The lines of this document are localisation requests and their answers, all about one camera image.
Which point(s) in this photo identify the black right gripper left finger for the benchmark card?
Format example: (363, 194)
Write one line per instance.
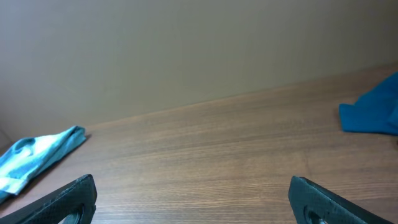
(72, 203)

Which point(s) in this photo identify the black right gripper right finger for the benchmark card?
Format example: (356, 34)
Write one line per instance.
(312, 204)

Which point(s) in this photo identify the folded light blue denim garment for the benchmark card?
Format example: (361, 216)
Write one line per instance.
(29, 157)

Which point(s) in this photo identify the dark blue garment pile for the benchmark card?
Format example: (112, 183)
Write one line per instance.
(374, 111)

